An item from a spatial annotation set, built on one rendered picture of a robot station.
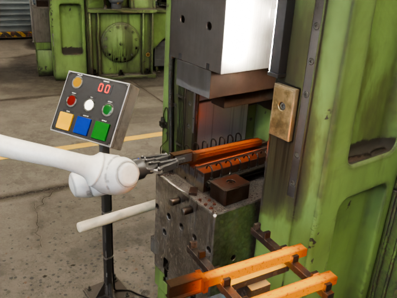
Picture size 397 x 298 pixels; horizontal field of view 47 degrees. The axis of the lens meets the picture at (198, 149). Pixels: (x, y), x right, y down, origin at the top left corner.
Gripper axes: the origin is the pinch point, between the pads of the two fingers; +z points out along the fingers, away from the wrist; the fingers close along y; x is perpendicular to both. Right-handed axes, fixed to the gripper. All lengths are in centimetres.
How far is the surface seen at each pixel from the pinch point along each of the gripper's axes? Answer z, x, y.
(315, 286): -10, -2, 71
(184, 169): 4.8, -8.1, -4.9
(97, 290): -9, -103, -63
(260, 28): 21, 46, 12
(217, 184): 5.3, -5.9, 14.4
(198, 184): 4.9, -10.6, 4.1
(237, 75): 16.9, 29.9, 7.2
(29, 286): -38, -103, -87
